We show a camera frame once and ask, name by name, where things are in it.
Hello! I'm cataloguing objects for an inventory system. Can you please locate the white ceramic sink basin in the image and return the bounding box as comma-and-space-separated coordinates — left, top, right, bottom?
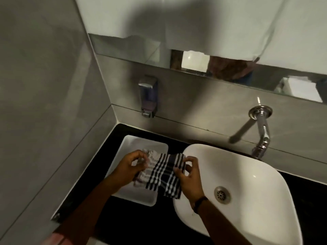
172, 143, 303, 245

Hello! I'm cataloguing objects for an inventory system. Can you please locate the striped black white cloth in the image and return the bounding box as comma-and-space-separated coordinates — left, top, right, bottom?
133, 149, 186, 200

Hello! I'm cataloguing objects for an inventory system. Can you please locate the person's left forearm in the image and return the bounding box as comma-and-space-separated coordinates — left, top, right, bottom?
54, 174, 123, 245

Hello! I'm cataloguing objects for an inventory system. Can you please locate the silver wall soap dispenser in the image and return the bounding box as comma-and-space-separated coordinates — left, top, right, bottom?
138, 76, 158, 118

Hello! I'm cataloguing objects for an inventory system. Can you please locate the person's right forearm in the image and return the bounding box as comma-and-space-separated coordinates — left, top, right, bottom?
190, 198, 253, 245

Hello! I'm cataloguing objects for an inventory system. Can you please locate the white rectangular tray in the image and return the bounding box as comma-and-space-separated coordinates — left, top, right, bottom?
106, 135, 169, 207

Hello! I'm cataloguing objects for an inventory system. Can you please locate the wall mirror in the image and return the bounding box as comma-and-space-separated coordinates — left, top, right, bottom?
74, 0, 327, 104

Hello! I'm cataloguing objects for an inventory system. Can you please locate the dark wristband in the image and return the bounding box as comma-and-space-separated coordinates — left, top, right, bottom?
192, 196, 209, 214

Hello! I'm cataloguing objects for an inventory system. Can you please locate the person's left hand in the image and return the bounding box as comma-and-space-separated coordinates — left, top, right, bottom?
112, 150, 150, 188

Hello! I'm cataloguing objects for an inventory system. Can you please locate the person's right hand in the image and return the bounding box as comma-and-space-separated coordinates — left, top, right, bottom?
173, 157, 205, 203

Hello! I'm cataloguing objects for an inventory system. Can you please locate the pink sleeve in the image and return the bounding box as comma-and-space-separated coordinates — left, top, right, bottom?
42, 232, 75, 245

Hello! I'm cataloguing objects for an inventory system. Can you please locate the metal sink drain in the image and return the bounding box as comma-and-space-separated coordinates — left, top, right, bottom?
214, 186, 231, 204

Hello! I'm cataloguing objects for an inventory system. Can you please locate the chrome wall faucet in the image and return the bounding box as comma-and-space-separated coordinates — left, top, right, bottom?
248, 105, 273, 159

